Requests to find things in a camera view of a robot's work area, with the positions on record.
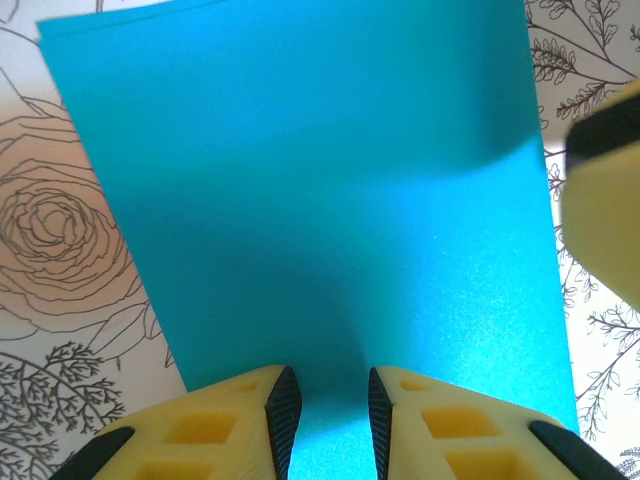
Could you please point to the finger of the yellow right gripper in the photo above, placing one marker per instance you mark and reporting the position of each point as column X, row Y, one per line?
column 605, row 210

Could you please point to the blue paper sheet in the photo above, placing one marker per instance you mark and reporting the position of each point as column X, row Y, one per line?
column 300, row 200

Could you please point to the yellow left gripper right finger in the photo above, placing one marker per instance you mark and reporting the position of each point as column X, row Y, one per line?
column 465, row 440

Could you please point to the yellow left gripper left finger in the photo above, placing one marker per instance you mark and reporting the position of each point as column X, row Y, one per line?
column 200, row 440

